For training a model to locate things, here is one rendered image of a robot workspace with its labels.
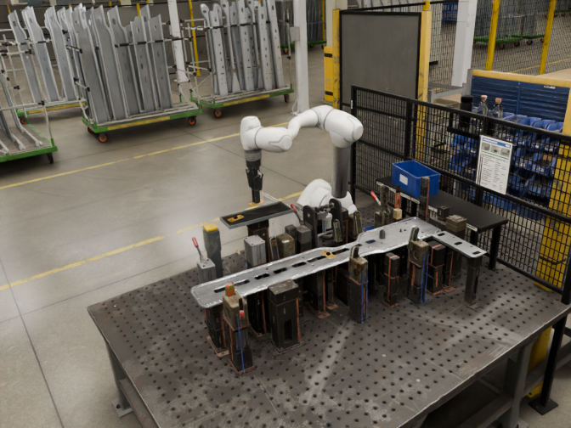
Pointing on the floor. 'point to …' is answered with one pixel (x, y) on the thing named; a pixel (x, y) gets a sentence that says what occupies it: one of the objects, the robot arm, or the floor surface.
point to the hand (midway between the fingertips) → (256, 195)
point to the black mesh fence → (542, 404)
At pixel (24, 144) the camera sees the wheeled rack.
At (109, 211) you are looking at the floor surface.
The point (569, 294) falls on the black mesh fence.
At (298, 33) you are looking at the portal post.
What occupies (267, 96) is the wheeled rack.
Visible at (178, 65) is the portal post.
